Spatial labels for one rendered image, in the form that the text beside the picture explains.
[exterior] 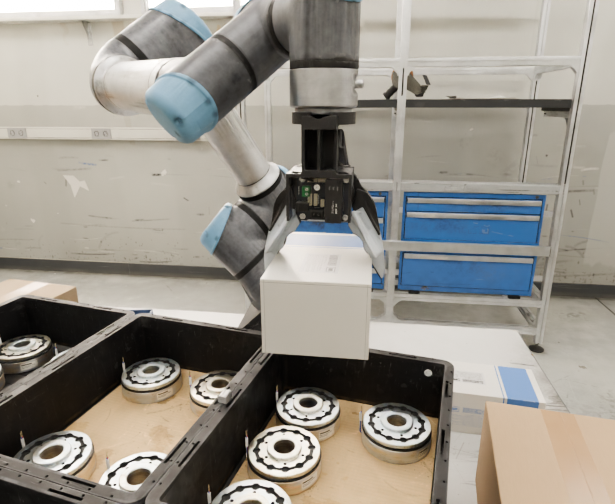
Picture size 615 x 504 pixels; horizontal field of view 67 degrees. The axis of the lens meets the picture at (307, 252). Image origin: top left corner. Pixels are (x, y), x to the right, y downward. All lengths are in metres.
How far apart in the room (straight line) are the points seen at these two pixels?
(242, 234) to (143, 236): 2.88
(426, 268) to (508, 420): 1.92
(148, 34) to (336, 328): 0.62
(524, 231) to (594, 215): 1.12
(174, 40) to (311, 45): 0.46
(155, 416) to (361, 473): 0.35
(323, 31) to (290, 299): 0.28
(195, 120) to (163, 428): 0.50
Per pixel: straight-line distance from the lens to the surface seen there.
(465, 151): 3.44
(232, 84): 0.56
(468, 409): 1.01
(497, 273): 2.76
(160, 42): 0.92
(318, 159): 0.50
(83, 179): 4.07
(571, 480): 0.75
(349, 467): 0.73
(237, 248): 1.08
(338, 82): 0.51
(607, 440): 0.85
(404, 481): 0.72
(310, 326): 0.52
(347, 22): 0.52
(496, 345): 1.39
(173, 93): 0.54
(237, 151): 1.03
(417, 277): 2.69
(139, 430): 0.83
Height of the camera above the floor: 1.32
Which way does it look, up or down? 17 degrees down
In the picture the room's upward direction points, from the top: straight up
